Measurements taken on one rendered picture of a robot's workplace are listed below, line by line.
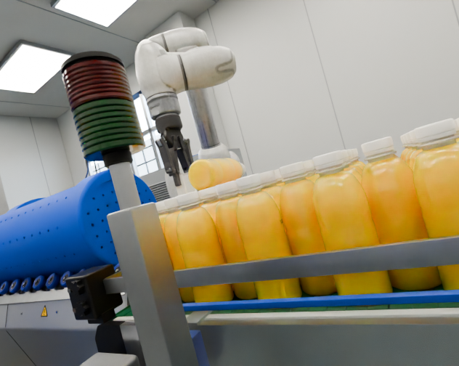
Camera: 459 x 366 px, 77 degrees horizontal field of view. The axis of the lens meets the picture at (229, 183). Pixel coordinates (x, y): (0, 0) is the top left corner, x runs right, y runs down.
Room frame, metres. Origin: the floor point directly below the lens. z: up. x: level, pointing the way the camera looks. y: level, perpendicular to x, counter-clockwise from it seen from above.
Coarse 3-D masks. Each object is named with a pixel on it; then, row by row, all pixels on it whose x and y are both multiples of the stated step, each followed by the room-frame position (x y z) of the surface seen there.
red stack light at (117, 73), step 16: (80, 64) 0.28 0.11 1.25; (96, 64) 0.28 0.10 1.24; (112, 64) 0.29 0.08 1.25; (64, 80) 0.29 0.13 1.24; (80, 80) 0.28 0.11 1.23; (96, 80) 0.28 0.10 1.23; (112, 80) 0.29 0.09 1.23; (128, 80) 0.31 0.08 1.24; (80, 96) 0.28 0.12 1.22; (96, 96) 0.28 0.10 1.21; (112, 96) 0.28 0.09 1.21; (128, 96) 0.30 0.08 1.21
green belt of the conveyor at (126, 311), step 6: (396, 288) 0.40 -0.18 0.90; (432, 288) 0.38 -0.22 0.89; (438, 288) 0.37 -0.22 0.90; (234, 294) 0.54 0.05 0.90; (306, 294) 0.45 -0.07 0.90; (330, 294) 0.43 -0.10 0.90; (336, 294) 0.43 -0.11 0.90; (234, 300) 0.51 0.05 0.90; (240, 300) 0.50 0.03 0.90; (126, 306) 0.63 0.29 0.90; (120, 312) 0.61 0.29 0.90; (126, 312) 0.60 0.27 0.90; (114, 318) 0.60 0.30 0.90
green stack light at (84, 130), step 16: (80, 112) 0.28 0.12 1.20; (96, 112) 0.28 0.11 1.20; (112, 112) 0.28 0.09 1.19; (128, 112) 0.29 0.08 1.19; (80, 128) 0.28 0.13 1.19; (96, 128) 0.28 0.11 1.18; (112, 128) 0.28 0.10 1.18; (128, 128) 0.29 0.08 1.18; (80, 144) 0.29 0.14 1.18; (96, 144) 0.28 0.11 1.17; (112, 144) 0.28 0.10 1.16; (128, 144) 0.29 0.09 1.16; (144, 144) 0.31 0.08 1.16; (96, 160) 0.32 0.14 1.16
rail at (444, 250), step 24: (432, 240) 0.32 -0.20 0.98; (456, 240) 0.31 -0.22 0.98; (240, 264) 0.43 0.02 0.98; (264, 264) 0.41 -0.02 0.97; (288, 264) 0.40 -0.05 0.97; (312, 264) 0.38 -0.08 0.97; (336, 264) 0.37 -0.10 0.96; (360, 264) 0.35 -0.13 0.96; (384, 264) 0.34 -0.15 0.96; (408, 264) 0.33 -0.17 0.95; (432, 264) 0.32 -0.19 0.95; (120, 288) 0.56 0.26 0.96
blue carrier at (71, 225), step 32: (64, 192) 0.80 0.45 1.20; (96, 192) 0.76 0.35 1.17; (0, 224) 0.93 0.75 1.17; (32, 224) 0.81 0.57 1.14; (64, 224) 0.73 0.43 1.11; (96, 224) 0.74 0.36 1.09; (0, 256) 0.91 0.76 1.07; (32, 256) 0.83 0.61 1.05; (64, 256) 0.77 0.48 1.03; (96, 256) 0.73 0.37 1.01
